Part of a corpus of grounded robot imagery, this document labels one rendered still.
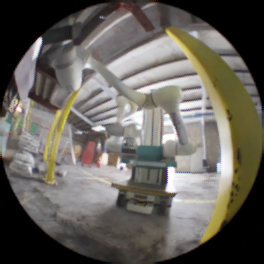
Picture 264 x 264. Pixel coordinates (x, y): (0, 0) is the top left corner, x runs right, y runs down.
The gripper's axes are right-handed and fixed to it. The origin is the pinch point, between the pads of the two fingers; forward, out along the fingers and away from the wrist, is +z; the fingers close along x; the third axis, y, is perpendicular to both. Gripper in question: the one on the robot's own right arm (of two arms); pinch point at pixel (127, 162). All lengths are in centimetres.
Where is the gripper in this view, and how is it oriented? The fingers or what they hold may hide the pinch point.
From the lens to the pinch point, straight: 85.6
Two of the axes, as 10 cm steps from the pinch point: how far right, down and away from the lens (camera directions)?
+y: 3.1, 3.5, 8.8
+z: -1.3, 9.4, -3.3
